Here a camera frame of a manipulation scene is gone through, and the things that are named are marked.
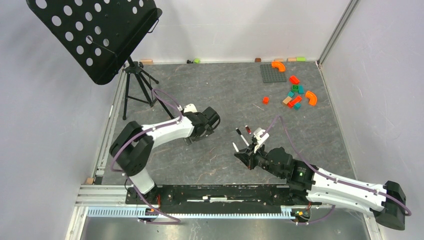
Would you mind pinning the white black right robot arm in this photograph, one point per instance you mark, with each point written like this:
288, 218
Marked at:
309, 183

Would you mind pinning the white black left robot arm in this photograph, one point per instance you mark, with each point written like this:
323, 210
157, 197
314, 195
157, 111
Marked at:
132, 148

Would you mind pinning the wooden block at wall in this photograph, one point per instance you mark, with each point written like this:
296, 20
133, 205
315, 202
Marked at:
147, 61

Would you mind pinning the small red cube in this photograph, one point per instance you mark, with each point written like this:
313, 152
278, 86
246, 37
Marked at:
265, 100

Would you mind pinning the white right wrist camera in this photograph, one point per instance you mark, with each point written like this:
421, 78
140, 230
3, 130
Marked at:
259, 137

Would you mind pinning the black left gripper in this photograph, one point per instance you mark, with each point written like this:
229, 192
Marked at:
209, 131

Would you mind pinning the black tripod stand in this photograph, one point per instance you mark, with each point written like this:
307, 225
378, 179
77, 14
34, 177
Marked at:
135, 70

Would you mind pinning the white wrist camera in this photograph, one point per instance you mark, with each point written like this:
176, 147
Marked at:
259, 137
190, 108

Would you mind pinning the tan wooden block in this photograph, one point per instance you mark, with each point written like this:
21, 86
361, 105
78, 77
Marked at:
287, 100

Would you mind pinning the black perforated music stand desk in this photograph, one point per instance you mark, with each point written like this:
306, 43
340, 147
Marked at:
99, 34

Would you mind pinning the orange curved block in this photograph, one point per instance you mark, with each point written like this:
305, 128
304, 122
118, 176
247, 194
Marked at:
312, 98
279, 66

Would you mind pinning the red long brick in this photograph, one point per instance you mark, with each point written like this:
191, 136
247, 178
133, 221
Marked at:
294, 101

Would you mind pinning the grey lego baseplate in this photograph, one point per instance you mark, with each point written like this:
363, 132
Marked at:
271, 75

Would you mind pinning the orange curved block top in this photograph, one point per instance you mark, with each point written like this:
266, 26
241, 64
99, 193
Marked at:
279, 66

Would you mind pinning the red brick upper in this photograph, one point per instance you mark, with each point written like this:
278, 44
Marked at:
294, 80

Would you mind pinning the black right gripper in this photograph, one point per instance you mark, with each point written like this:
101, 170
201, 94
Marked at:
248, 159

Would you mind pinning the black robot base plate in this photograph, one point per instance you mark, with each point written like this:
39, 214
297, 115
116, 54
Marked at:
226, 198

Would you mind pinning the teal brick right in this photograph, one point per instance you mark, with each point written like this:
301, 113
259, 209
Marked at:
301, 89

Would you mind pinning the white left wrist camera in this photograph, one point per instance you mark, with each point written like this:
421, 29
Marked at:
190, 108

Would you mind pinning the orange curved block right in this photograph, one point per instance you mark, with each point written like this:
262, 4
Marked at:
312, 98

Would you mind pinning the green lego brick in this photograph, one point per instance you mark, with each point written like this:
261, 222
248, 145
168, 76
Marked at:
295, 88

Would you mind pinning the teal brick lower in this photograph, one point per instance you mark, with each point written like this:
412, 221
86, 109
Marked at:
297, 106

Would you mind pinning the white pen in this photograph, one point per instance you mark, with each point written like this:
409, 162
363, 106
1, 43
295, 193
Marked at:
244, 139
235, 147

